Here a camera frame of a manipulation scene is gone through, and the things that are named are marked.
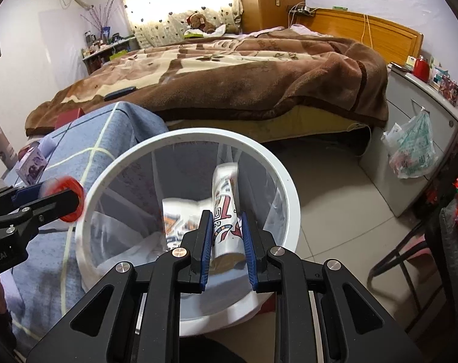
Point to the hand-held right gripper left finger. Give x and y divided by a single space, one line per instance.
205 249

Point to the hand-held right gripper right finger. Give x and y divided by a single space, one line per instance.
249 249

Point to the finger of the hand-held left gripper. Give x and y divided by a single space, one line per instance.
51 206
26 194

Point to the pink and white milk carton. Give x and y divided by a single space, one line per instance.
33 166

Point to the red bottle cap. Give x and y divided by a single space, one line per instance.
71 183

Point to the printed paper cup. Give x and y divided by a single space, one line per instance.
225 204

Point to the white trash bin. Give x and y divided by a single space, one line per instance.
289 211

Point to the grey thermos tumbler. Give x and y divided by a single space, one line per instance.
0 143

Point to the red booklet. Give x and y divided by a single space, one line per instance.
68 118

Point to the blue plaid tablecloth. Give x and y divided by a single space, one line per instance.
111 124

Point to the dark phone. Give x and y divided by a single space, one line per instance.
119 93

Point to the cluster of small bottles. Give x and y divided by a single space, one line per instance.
94 45

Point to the white shelf unit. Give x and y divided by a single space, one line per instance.
111 47

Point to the brown patterned blanket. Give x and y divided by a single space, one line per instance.
232 79

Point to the blue vase with branches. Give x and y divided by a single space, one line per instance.
106 32

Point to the printed plastic bag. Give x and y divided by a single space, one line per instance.
410 151

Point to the black chair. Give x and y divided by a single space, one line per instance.
454 257

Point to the green tray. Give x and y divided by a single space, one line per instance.
193 35

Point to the grey nightstand cabinet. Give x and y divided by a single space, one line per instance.
403 98

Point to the white cloth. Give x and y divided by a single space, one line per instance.
219 30

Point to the heart print curtain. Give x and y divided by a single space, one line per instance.
157 7

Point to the brown teddy bear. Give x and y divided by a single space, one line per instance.
198 20

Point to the power strip with plugs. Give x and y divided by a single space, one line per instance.
302 9

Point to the wooden bed headboard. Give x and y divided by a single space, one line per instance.
384 34

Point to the teal box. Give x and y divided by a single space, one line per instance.
437 75

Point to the red patterned box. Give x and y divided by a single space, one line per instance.
450 89

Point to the small green item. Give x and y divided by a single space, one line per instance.
339 8

